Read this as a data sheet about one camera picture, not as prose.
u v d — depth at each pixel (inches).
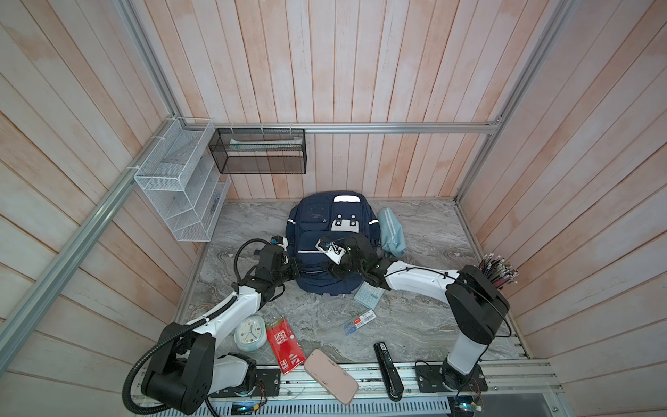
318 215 41.0
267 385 28.8
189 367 16.1
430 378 28.8
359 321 33.0
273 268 26.3
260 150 40.6
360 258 27.1
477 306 18.5
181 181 27.0
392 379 28.6
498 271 30.5
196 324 17.6
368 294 35.4
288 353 31.5
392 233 40.8
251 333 31.4
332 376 28.7
